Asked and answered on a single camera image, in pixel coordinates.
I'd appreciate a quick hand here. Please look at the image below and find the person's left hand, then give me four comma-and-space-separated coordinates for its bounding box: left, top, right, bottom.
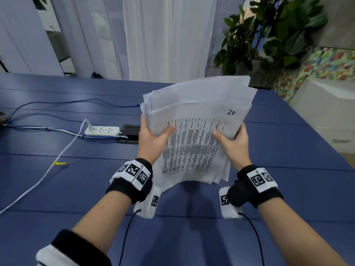
136, 114, 177, 166

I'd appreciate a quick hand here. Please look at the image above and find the person's right hand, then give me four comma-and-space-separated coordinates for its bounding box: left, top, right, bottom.
212, 122, 252, 171

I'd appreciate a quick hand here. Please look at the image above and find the dense table print paper sheet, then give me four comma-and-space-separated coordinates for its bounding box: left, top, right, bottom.
148, 96, 257, 191

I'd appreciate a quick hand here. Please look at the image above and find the pile of printed papers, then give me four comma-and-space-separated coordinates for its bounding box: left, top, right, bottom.
140, 75, 258, 191

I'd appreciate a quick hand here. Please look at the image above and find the person's right forearm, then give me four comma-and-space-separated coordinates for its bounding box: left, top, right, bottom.
257, 197, 347, 266

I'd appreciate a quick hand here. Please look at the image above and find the white power strip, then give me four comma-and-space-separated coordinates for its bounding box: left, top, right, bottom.
84, 126, 121, 137

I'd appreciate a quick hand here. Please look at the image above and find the white cabinet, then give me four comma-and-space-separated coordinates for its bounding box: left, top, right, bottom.
288, 77, 355, 156

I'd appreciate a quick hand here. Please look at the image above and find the black white left armband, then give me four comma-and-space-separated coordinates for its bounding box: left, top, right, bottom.
35, 229, 112, 266

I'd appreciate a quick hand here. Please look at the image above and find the sheer white curtain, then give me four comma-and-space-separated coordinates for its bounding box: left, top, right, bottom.
50, 0, 131, 79

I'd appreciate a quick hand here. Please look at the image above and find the concrete pillar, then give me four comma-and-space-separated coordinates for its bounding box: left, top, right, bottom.
313, 0, 355, 50

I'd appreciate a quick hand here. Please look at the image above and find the black table cable box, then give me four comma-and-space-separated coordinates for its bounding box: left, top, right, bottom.
116, 124, 139, 144

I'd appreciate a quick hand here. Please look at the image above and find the black right wrist strap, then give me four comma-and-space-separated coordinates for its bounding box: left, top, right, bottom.
227, 164, 284, 209

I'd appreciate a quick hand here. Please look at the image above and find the black wrist strap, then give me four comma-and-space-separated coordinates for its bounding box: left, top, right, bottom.
227, 164, 284, 209
105, 158, 153, 205

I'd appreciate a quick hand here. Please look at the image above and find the black left wrist strap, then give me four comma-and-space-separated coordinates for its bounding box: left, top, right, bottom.
105, 158, 153, 205

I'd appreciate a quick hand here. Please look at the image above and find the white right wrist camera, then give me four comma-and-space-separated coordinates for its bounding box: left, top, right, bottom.
218, 187, 243, 220

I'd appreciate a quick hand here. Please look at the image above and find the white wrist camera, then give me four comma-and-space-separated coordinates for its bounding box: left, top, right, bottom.
218, 187, 243, 220
133, 185, 162, 219

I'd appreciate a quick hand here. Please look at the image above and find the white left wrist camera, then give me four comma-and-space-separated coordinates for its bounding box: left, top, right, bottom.
133, 185, 162, 219

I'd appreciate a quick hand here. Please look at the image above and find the blue network cable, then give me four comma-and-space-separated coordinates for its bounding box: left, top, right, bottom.
5, 99, 142, 122

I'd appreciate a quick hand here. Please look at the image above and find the black right camera cable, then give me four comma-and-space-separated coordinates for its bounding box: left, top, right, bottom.
238, 212, 266, 266

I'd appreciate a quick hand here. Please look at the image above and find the black camera cable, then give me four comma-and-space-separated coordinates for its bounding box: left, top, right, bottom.
118, 209, 142, 266
238, 212, 266, 266

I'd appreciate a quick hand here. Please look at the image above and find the black left camera cable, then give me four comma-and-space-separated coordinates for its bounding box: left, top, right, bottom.
118, 209, 142, 266

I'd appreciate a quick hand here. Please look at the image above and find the dark blue thin cable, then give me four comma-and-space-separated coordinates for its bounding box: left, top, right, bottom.
8, 113, 84, 125

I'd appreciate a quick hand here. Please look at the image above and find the white power cable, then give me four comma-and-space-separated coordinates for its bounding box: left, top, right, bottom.
0, 119, 88, 215

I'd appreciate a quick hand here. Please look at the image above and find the colourful mosaic tile wall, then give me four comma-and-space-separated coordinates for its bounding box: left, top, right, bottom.
273, 47, 355, 104

